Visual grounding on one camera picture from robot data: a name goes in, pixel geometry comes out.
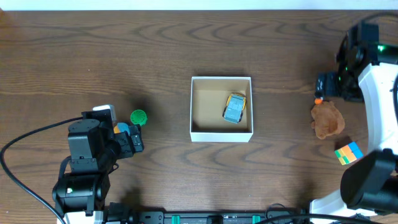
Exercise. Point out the white cardboard box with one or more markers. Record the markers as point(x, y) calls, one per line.
point(208, 102)

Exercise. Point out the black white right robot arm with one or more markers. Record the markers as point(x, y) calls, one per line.
point(367, 73)

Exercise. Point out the brown plush bear toy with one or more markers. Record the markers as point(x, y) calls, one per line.
point(327, 119)

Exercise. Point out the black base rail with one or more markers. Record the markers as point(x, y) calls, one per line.
point(276, 213)

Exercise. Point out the orange duck toy blue cap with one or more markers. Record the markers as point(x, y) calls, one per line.
point(121, 127)

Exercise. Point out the green ribbed round toy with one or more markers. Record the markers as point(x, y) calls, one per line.
point(138, 117)

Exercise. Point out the colourful two-by-two puzzle cube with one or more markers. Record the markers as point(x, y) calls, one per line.
point(348, 153)

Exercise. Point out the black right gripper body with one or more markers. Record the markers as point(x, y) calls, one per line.
point(325, 86)

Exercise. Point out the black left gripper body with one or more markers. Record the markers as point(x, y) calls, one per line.
point(132, 142)

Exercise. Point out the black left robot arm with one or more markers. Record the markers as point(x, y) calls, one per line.
point(95, 149)

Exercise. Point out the yellow grey toy truck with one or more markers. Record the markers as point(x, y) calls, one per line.
point(235, 105)

